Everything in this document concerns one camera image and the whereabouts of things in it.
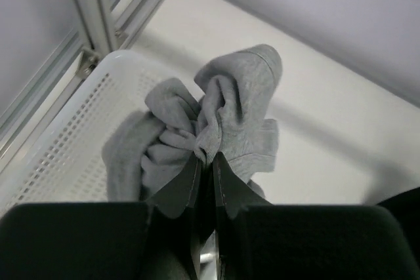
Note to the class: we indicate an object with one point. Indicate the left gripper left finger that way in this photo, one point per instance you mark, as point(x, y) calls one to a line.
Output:
point(181, 192)

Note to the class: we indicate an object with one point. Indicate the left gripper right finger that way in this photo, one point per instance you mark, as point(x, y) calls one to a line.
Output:
point(231, 193)

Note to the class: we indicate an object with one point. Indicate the grey tank top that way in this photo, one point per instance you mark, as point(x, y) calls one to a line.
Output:
point(148, 149)

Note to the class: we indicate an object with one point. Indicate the white plastic basket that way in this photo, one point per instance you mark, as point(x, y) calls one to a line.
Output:
point(65, 164)

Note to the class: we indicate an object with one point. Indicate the aluminium frame posts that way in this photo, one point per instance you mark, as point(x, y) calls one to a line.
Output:
point(48, 47)

